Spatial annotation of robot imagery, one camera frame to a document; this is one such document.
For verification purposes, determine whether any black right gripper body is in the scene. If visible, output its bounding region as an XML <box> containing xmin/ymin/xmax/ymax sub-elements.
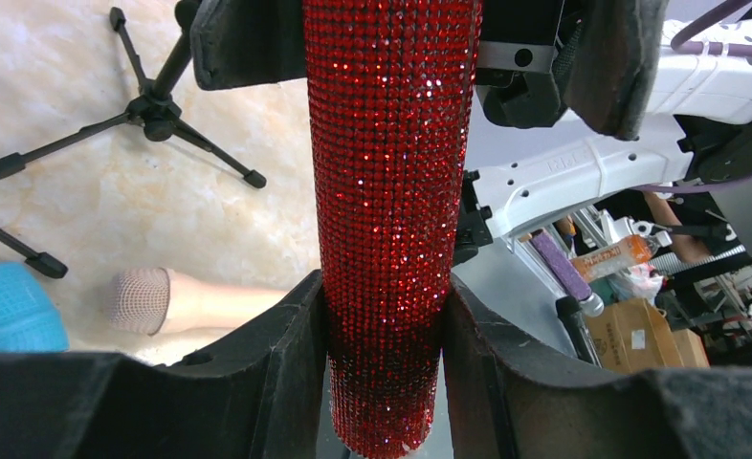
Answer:
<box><xmin>476</xmin><ymin>0</ymin><xmax>583</xmax><ymax>129</ymax></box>

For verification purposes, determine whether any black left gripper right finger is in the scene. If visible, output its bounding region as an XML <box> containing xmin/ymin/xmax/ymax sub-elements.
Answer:
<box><xmin>443</xmin><ymin>278</ymin><xmax>752</xmax><ymax>458</ymax></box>

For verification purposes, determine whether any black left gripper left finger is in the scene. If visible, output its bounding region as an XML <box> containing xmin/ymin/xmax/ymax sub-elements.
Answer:
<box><xmin>0</xmin><ymin>271</ymin><xmax>325</xmax><ymax>458</ymax></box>

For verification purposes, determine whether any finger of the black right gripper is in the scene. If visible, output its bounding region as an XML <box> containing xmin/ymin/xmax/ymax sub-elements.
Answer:
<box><xmin>564</xmin><ymin>0</ymin><xmax>668</xmax><ymax>141</ymax></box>
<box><xmin>189</xmin><ymin>0</ymin><xmax>306</xmax><ymax>91</ymax></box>

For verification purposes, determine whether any red glitter microphone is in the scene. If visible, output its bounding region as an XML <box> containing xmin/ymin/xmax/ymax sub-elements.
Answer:
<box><xmin>303</xmin><ymin>1</ymin><xmax>482</xmax><ymax>458</ymax></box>

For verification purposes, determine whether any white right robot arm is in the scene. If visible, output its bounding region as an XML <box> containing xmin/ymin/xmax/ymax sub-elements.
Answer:
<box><xmin>188</xmin><ymin>1</ymin><xmax>752</xmax><ymax>273</ymax></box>

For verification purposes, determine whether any black tripod clip mic stand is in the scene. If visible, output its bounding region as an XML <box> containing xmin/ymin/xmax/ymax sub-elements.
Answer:
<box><xmin>0</xmin><ymin>1</ymin><xmax>267</xmax><ymax>189</ymax></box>

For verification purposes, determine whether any brown cardboard box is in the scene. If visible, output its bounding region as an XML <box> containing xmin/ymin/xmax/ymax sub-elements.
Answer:
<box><xmin>586</xmin><ymin>299</ymin><xmax>710</xmax><ymax>375</ymax></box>

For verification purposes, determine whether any pink microphone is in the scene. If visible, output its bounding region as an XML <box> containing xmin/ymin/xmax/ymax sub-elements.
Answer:
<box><xmin>105</xmin><ymin>268</ymin><xmax>286</xmax><ymax>336</ymax></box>

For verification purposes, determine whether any orange drink bottle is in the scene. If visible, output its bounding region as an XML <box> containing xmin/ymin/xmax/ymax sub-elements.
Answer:
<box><xmin>570</xmin><ymin>231</ymin><xmax>672</xmax><ymax>282</ymax></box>

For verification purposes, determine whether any blue microphone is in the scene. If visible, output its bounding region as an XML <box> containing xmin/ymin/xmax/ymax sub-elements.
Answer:
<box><xmin>0</xmin><ymin>262</ymin><xmax>70</xmax><ymax>353</ymax></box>

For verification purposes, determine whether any black shock mount tripod stand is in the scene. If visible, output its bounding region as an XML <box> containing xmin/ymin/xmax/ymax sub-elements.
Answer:
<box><xmin>0</xmin><ymin>228</ymin><xmax>68</xmax><ymax>279</ymax></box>

